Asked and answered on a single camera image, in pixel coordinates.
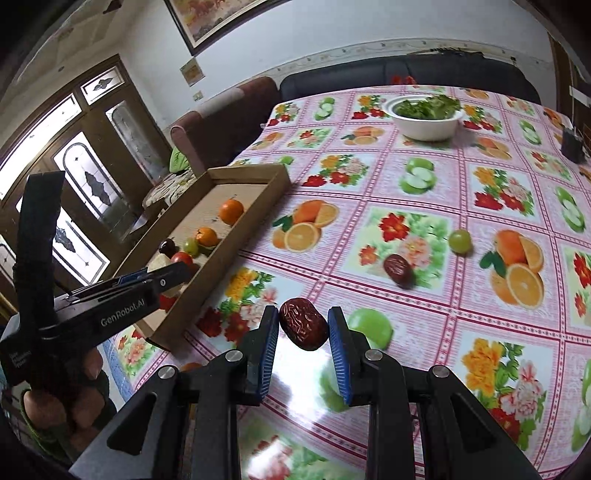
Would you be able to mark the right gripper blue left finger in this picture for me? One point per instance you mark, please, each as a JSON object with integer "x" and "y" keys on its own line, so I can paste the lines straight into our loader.
{"x": 258, "y": 348}

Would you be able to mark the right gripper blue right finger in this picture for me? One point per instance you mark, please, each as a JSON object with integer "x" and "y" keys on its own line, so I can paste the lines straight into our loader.
{"x": 348, "y": 348}

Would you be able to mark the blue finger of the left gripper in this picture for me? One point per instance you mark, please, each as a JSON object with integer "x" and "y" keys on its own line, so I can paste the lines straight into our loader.
{"x": 130, "y": 277}

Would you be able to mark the red jujube date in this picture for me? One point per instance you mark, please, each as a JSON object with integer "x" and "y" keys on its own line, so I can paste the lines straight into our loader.
{"x": 303, "y": 324}
{"x": 399, "y": 270}

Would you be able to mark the large red tomato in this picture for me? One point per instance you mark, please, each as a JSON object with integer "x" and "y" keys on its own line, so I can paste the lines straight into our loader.
{"x": 166, "y": 302}

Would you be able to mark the dark purple plum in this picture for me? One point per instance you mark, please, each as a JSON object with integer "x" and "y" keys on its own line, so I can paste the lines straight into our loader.
{"x": 167, "y": 247}

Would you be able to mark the small red tomato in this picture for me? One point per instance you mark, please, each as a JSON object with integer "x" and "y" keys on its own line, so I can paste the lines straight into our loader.
{"x": 182, "y": 257}

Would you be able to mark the green grape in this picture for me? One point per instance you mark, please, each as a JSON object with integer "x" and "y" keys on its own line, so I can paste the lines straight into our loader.
{"x": 460, "y": 242}
{"x": 190, "y": 246}

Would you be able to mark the orange tangerine with leaf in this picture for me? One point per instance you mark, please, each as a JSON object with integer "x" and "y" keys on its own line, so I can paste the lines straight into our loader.
{"x": 206, "y": 238}

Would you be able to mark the person left hand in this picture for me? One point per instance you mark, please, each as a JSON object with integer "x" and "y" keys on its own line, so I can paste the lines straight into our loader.
{"x": 69, "y": 412}

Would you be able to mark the wooden stool patterned cushion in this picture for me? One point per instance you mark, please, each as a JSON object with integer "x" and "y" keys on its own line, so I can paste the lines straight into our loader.
{"x": 159, "y": 198}

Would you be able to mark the green cloth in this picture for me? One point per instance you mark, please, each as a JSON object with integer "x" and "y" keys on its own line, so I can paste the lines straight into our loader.
{"x": 178, "y": 162}

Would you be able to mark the shallow cardboard box tray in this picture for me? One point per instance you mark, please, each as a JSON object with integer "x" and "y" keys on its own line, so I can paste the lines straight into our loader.
{"x": 214, "y": 218}

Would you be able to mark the floral fruit print tablecloth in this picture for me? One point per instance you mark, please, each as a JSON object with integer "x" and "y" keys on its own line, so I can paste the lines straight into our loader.
{"x": 511, "y": 319}

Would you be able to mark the brown armchair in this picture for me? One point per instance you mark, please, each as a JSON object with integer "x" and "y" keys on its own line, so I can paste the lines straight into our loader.
{"x": 216, "y": 131}

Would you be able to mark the white bowl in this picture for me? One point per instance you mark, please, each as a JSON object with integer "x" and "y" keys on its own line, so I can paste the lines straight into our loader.
{"x": 423, "y": 130}

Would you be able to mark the green leafy vegetables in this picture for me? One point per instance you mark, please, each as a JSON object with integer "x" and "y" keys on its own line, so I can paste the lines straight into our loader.
{"x": 440, "y": 107}

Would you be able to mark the black leather sofa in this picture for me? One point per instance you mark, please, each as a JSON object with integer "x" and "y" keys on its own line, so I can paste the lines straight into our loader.
{"x": 455, "y": 69}

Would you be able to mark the red object on sofa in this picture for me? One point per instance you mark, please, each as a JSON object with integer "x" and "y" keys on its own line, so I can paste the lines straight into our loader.
{"x": 400, "y": 80}

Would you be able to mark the small black cup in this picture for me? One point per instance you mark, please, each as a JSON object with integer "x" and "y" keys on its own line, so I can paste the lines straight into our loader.
{"x": 572, "y": 146}

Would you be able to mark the wooden sideboard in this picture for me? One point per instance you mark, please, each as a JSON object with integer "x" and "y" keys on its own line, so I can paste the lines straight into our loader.
{"x": 573, "y": 92}

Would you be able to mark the small wall notice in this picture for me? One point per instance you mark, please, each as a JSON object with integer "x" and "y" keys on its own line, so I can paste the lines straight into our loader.
{"x": 191, "y": 72}

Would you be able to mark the framed wall painting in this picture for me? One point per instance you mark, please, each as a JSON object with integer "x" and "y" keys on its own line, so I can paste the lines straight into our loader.
{"x": 203, "y": 22}

